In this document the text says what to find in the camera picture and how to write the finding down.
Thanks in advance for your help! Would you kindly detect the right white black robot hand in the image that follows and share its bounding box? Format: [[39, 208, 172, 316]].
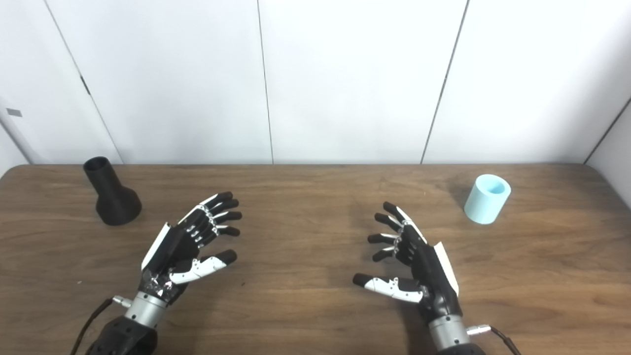
[[352, 201, 464, 322]]

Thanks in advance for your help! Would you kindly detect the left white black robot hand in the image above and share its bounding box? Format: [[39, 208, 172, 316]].
[[140, 191, 243, 304]]

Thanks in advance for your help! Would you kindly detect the black peg stand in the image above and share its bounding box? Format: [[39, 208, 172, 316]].
[[83, 156, 142, 226]]

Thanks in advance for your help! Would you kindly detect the light-blue hose piece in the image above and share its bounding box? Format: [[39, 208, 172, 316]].
[[464, 174, 512, 225]]

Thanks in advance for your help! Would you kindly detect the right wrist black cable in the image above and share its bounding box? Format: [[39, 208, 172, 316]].
[[466, 324, 522, 355]]

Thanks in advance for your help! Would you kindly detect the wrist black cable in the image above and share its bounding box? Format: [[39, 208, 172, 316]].
[[466, 324, 522, 355], [69, 295, 133, 355]]

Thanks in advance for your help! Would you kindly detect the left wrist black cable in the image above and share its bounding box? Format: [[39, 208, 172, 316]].
[[69, 295, 133, 355]]

